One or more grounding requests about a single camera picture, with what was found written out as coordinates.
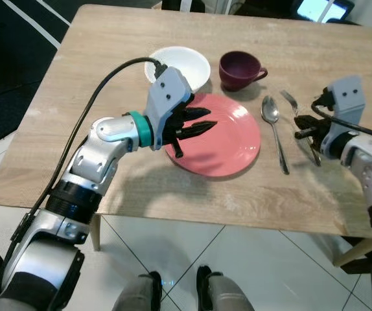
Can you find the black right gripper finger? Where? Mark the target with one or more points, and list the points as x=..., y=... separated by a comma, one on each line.
x=304, y=135
x=306, y=120

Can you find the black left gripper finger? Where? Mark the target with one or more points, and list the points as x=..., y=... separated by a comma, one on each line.
x=199, y=128
x=197, y=113

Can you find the silver fork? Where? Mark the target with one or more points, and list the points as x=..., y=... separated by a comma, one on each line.
x=290, y=99

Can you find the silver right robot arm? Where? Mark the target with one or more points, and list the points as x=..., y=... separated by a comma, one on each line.
x=367, y=165

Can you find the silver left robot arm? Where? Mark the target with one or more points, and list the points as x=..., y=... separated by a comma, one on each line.
x=89, y=162

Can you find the pink round plate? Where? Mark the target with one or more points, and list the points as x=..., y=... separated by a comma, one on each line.
x=228, y=146

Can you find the silver spoon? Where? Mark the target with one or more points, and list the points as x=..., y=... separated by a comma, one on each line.
x=269, y=111

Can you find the white bowl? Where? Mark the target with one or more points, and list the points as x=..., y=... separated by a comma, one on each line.
x=185, y=65

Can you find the light wooden dining table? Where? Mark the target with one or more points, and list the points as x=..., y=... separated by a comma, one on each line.
x=140, y=191

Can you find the wooden table leg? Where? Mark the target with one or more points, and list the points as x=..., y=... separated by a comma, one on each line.
x=354, y=253
x=96, y=233

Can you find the grey robot right leg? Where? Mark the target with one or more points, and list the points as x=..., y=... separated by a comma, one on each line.
x=225, y=295

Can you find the grey robot leg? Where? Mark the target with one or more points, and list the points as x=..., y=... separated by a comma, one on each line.
x=225, y=295
x=140, y=295

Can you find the black rug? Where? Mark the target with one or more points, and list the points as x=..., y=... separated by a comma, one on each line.
x=17, y=58

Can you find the grey robot left leg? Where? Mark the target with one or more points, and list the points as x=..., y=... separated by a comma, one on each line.
x=140, y=295

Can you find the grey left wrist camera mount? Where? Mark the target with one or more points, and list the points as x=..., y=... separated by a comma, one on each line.
x=166, y=94

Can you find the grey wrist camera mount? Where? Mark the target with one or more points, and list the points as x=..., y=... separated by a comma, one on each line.
x=348, y=97
x=166, y=94

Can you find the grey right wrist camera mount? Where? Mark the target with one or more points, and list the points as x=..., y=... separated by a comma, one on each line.
x=348, y=97

